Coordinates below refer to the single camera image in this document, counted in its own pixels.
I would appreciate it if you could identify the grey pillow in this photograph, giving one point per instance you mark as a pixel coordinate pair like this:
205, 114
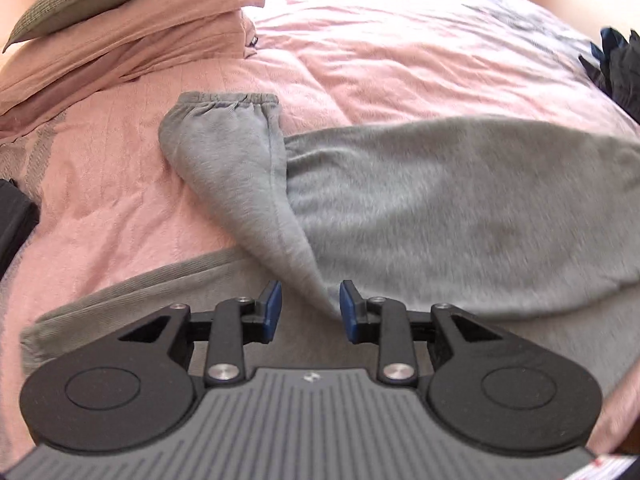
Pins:
75, 0

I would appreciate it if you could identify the black folded garment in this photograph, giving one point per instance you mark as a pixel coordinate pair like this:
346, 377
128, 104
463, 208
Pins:
15, 225

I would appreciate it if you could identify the pink pillow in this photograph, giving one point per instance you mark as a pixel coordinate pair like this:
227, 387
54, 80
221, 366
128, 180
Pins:
125, 77
165, 15

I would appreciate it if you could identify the pink grey striped blanket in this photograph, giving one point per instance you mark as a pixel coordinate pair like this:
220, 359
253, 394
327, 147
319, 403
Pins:
375, 60

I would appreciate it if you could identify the navy garment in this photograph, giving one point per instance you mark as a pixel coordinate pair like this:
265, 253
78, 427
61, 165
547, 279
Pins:
597, 62

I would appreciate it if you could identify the grey sweatshirt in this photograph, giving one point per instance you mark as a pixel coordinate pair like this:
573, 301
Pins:
425, 200

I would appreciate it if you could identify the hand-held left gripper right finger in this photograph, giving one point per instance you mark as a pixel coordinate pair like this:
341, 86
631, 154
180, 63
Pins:
347, 310

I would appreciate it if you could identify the black jacket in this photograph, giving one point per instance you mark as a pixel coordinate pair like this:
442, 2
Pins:
627, 75

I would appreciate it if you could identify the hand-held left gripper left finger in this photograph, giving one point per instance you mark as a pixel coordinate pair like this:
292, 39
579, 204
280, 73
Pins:
273, 310

